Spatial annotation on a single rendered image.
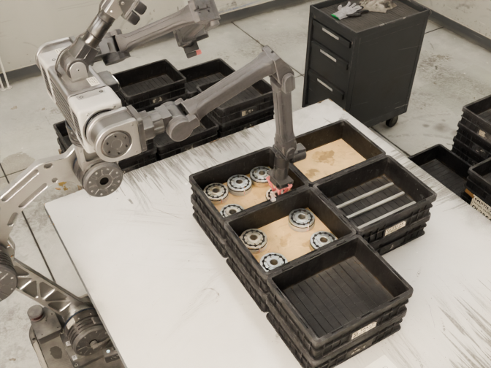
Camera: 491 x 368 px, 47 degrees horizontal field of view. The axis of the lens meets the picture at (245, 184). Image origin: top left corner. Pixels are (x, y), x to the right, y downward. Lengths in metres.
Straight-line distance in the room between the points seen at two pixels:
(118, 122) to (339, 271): 0.97
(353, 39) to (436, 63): 1.79
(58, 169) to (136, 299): 0.56
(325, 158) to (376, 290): 0.73
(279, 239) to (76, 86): 0.94
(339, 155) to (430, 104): 2.10
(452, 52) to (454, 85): 0.54
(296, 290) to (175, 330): 0.45
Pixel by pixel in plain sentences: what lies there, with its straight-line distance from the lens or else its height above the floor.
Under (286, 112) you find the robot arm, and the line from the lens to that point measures 1.96.
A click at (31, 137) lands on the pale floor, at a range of 4.30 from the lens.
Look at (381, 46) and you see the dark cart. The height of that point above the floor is 0.75.
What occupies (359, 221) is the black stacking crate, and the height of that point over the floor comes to 0.83.
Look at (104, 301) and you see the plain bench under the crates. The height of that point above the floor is 0.70.
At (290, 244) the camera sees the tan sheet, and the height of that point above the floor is 0.83.
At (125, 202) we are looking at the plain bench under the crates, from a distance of 2.55.
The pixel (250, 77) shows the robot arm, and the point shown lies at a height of 1.52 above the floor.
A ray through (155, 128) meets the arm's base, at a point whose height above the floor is 1.46.
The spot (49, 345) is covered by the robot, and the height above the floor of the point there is 0.24.
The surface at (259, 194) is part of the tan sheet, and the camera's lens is 2.35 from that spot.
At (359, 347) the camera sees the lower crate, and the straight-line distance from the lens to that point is 2.02.
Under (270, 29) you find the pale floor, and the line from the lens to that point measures 5.44.
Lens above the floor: 2.43
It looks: 42 degrees down
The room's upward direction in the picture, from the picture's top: straight up
